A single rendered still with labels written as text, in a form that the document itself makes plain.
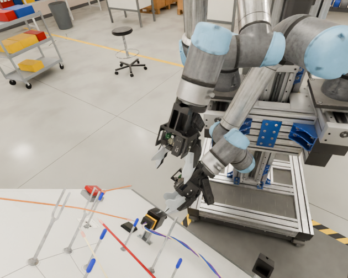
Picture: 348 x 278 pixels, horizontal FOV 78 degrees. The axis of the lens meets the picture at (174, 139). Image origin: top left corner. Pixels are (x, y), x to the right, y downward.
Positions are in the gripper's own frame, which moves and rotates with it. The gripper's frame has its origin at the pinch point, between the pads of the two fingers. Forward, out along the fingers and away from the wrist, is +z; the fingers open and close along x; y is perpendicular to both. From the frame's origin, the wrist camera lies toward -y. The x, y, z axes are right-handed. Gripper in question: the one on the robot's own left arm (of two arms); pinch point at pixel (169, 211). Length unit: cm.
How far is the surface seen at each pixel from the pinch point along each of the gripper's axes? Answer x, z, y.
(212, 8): -401, -210, -42
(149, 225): 12.8, 0.1, 11.7
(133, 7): -586, -124, 69
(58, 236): 16.2, 11.0, 29.5
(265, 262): 21.6, -13.5, -19.5
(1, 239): 20.2, 12.4, 38.9
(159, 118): -206, 1, -50
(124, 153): -163, 52, -32
